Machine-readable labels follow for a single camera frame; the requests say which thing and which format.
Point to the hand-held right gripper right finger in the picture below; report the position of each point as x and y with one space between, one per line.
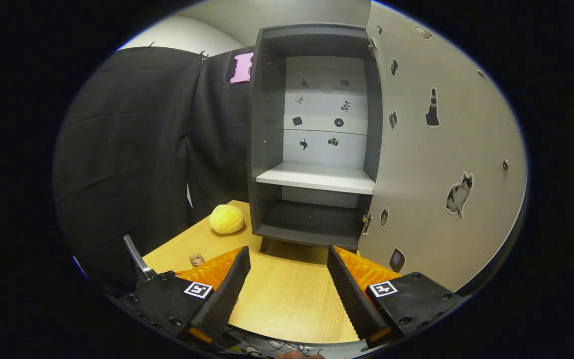
349 294

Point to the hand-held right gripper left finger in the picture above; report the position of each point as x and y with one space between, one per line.
224 294

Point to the clear plastic bottle red label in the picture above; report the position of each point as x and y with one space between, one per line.
197 259

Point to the grey cabinet door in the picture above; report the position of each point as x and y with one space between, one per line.
466 124

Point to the white cabinet shelf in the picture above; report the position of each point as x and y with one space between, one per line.
317 177

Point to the dark grey cabinet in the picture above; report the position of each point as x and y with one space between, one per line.
267 124

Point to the yellow plush ball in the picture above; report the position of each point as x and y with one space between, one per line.
227 219

